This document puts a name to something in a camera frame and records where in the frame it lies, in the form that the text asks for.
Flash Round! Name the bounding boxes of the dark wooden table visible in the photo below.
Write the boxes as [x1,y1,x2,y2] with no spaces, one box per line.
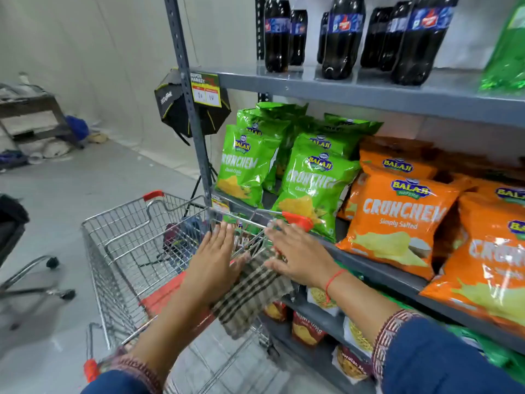
[0,83,85,151]

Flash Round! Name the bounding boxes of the dark items in cart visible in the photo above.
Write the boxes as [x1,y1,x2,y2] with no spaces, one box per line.
[161,218,212,263]

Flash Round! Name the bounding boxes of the row of dark cola bottles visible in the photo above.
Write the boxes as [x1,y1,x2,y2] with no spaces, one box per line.
[263,0,461,86]

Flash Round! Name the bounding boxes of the pile of orange chip packets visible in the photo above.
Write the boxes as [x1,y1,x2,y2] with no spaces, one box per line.
[336,136,525,338]

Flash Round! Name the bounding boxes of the black office chair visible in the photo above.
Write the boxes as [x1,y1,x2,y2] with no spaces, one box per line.
[0,194,77,331]

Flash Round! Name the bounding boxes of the maroon white snack packet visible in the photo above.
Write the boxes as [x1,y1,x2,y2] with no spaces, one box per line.
[331,344,376,385]

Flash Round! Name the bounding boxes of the green soda bottle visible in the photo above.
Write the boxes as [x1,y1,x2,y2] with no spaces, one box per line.
[479,0,525,94]

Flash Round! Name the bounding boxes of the green packets on low shelf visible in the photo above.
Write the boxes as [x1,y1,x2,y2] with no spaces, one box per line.
[446,323,525,384]

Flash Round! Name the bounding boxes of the person's left hand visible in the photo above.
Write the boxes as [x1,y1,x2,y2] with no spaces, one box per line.
[180,222,252,309]

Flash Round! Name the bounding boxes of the blue embroidered right sleeve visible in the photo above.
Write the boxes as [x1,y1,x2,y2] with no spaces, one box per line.
[372,309,525,394]

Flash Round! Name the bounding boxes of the red thread bracelet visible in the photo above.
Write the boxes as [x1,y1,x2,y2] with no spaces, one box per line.
[324,268,348,305]

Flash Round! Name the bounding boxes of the red yellow snack packet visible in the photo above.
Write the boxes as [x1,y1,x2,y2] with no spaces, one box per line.
[264,301,288,323]

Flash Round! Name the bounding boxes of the yellow red price label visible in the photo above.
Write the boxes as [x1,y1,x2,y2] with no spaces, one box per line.
[190,72,222,108]

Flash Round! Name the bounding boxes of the blue bag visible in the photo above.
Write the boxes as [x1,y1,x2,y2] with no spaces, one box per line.
[65,115,90,141]

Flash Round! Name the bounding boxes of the blue embroidered left sleeve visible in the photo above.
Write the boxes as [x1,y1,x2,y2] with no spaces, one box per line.
[80,346,165,394]

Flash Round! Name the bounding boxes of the pile of green chip packets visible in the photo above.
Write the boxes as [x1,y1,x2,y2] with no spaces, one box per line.
[215,102,385,243]

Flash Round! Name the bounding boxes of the blue embroidered sleeve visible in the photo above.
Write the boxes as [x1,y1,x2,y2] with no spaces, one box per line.
[372,309,525,394]
[80,346,165,394]

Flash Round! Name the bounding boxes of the black softbox light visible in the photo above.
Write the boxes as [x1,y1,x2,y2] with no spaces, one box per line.
[154,69,232,146]

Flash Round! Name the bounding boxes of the person's right forearm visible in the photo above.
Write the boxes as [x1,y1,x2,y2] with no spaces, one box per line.
[326,270,413,355]

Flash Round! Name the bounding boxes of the white sacks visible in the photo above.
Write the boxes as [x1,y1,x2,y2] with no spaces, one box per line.
[20,138,72,161]

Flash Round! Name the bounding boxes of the white yellow snack packet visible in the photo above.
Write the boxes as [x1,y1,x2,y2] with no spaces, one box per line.
[307,286,342,317]

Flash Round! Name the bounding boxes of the checked brown cloth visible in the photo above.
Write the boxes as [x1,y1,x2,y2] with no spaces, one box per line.
[210,249,295,340]

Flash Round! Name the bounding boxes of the person's right hand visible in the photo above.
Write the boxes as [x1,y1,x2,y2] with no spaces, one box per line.
[263,223,342,290]

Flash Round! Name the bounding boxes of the metal shopping cart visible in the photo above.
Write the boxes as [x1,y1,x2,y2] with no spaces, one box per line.
[81,190,316,394]

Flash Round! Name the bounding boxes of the clear yellow noodle snack packet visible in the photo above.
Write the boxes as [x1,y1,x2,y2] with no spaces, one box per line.
[343,317,375,358]

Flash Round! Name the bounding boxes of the grey metal shelving rack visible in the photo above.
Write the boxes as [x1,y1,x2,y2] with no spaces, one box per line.
[163,0,525,394]

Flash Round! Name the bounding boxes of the person's left forearm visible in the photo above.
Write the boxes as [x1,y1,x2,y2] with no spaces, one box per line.
[130,282,217,384]

